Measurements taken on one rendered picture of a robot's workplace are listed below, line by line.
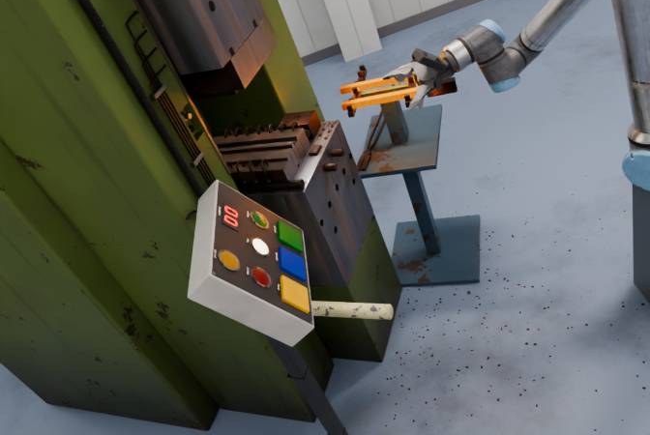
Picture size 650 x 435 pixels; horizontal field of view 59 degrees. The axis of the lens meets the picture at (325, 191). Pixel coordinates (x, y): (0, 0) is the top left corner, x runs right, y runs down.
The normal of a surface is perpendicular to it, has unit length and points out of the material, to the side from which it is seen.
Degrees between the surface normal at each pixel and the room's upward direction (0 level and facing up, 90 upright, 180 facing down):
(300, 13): 90
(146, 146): 90
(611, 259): 0
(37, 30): 90
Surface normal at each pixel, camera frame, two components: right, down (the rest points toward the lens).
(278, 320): 0.11, 0.58
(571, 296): -0.32, -0.74
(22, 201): 0.90, -0.04
